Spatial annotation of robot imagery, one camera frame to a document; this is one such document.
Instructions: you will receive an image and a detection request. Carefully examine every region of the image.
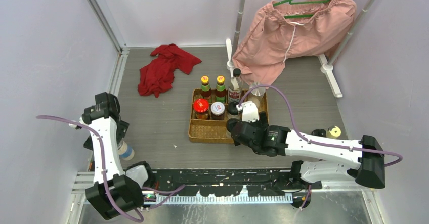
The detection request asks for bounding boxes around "black cap sesame shaker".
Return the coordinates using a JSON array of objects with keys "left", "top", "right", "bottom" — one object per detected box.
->
[{"left": 227, "top": 101, "right": 241, "bottom": 120}]

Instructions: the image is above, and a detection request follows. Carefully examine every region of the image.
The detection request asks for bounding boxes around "clear jar silver lid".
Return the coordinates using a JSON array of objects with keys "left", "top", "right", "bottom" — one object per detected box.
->
[{"left": 247, "top": 82, "right": 266, "bottom": 110}]

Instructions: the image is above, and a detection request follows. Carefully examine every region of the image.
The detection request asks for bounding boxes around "blue label seasoning jar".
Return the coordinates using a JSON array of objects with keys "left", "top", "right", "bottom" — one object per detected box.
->
[{"left": 118, "top": 140, "right": 135, "bottom": 161}]

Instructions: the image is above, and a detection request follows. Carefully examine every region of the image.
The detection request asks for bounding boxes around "tall soy sauce bottle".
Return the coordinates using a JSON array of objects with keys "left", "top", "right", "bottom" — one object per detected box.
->
[{"left": 227, "top": 68, "right": 243, "bottom": 104}]

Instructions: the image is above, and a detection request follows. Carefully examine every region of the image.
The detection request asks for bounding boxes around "white lid sauce jar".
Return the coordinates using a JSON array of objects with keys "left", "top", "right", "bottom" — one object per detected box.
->
[{"left": 210, "top": 102, "right": 225, "bottom": 120}]

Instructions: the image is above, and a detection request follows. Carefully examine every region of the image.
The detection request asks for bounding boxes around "yellow lid spice jar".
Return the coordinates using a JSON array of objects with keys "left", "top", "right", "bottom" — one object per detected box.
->
[{"left": 326, "top": 126, "right": 341, "bottom": 139}]

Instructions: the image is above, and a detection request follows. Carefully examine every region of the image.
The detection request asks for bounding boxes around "woven bamboo divided tray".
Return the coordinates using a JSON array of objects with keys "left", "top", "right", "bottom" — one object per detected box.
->
[{"left": 188, "top": 88, "right": 270, "bottom": 145}]

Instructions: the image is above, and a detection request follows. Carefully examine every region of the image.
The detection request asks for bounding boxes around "red cap bottle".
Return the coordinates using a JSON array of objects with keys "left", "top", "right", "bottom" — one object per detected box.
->
[{"left": 193, "top": 98, "right": 210, "bottom": 120}]

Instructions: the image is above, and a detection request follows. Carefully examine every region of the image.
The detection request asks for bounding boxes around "yellow cap chili sauce bottle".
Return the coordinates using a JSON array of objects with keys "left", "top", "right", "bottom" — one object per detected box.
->
[{"left": 200, "top": 75, "right": 212, "bottom": 103}]

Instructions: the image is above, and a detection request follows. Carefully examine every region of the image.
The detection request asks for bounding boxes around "black cap pepper grinder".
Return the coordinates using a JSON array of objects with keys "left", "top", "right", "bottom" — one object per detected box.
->
[{"left": 311, "top": 129, "right": 327, "bottom": 138}]

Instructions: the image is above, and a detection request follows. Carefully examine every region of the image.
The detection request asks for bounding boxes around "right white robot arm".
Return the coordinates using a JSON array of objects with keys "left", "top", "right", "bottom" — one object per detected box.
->
[{"left": 226, "top": 113, "right": 385, "bottom": 189}]

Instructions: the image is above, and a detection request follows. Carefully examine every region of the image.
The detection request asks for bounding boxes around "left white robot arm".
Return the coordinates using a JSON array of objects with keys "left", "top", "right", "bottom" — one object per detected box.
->
[{"left": 79, "top": 92, "right": 155, "bottom": 220}]

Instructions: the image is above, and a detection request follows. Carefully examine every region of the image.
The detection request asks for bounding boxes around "red cloth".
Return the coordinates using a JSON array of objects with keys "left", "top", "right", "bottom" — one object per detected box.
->
[{"left": 137, "top": 43, "right": 202, "bottom": 98}]

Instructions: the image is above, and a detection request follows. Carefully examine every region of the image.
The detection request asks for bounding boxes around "pink shorts garment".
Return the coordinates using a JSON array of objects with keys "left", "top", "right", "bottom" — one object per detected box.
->
[{"left": 232, "top": 0, "right": 357, "bottom": 85}]

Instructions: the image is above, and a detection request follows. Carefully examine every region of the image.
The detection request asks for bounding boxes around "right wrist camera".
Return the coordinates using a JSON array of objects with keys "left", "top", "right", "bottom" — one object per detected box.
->
[{"left": 236, "top": 101, "right": 260, "bottom": 123}]

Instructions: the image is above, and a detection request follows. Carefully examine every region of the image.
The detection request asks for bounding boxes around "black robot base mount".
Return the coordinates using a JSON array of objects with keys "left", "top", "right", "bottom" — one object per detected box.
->
[{"left": 142, "top": 168, "right": 322, "bottom": 210}]

